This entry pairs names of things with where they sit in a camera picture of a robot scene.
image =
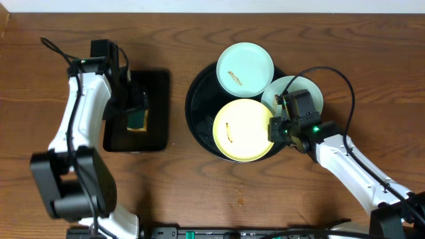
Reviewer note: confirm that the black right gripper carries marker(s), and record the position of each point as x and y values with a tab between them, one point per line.
275	135

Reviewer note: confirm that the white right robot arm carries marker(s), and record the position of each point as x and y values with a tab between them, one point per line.
394	210

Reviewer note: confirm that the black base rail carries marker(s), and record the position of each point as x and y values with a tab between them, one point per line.
175	233

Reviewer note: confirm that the rectangular black tray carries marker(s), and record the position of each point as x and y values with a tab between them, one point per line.
116	136

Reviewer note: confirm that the green plate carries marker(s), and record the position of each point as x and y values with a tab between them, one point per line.
278	86
245	69

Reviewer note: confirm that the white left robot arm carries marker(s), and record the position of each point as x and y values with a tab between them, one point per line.
74	182

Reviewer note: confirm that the yellow plate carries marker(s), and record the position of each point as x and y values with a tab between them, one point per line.
240	130

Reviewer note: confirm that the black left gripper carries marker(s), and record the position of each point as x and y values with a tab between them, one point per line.
133	108

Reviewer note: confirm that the round black tray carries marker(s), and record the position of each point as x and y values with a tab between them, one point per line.
204	99

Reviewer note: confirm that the green yellow sponge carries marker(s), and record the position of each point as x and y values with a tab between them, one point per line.
137	121

